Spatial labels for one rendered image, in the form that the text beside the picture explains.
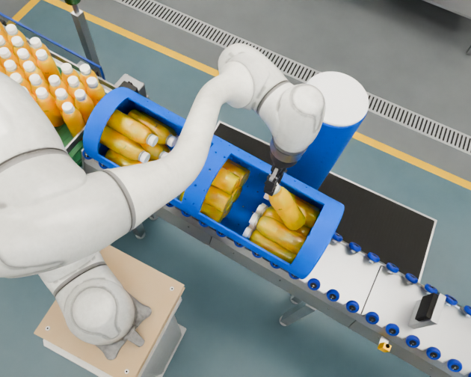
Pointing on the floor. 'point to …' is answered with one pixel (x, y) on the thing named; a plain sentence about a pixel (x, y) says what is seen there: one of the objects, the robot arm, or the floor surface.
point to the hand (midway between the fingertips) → (274, 182)
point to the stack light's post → (84, 36)
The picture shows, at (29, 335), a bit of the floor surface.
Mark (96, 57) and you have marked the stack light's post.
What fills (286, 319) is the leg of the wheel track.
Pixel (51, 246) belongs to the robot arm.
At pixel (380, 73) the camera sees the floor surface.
